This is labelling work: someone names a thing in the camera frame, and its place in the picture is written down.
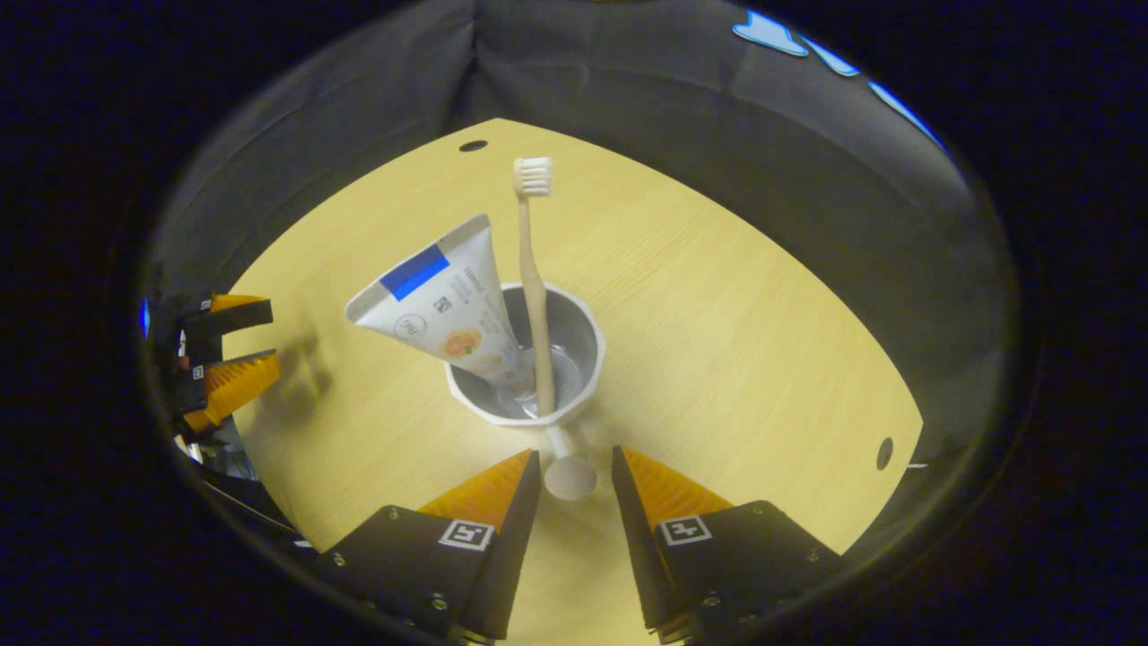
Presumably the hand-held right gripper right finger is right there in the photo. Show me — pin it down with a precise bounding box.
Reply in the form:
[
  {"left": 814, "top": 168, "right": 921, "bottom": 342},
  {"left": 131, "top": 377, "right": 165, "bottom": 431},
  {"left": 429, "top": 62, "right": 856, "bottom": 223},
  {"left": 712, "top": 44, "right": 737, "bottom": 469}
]
[{"left": 612, "top": 444, "right": 848, "bottom": 642}]

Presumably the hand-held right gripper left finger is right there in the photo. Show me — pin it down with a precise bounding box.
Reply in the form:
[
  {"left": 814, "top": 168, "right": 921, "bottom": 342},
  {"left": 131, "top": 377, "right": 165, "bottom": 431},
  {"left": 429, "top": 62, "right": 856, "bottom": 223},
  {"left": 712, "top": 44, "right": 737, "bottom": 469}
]
[{"left": 318, "top": 449, "right": 544, "bottom": 642}]

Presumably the white cup with wooden handle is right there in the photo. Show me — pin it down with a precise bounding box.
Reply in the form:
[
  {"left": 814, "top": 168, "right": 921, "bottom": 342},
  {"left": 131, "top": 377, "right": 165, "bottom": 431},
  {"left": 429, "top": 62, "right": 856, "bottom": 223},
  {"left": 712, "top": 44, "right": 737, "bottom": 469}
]
[{"left": 444, "top": 283, "right": 607, "bottom": 502}]

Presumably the white toothpaste tube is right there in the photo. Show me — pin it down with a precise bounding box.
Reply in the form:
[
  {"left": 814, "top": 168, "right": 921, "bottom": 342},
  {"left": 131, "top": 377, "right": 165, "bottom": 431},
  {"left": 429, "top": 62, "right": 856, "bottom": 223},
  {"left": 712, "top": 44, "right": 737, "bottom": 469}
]
[{"left": 345, "top": 214, "right": 530, "bottom": 391}]

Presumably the beige toothbrush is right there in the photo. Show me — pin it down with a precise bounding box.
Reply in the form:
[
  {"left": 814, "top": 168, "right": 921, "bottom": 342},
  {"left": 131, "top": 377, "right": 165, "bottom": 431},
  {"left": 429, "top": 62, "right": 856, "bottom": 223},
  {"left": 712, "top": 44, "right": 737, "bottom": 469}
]
[{"left": 512, "top": 157, "right": 557, "bottom": 418}]

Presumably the light wooden desktop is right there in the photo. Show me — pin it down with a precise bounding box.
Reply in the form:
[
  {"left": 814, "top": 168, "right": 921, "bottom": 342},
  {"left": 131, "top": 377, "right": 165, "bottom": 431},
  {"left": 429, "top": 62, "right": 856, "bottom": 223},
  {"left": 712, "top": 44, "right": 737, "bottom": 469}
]
[{"left": 220, "top": 117, "right": 925, "bottom": 646}]

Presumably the black backdrop cloth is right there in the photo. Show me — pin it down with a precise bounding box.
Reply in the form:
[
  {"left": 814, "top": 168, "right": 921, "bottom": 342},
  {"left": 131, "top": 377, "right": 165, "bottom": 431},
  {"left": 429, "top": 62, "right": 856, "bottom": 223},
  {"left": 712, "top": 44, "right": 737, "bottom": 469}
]
[{"left": 148, "top": 0, "right": 1014, "bottom": 458}]

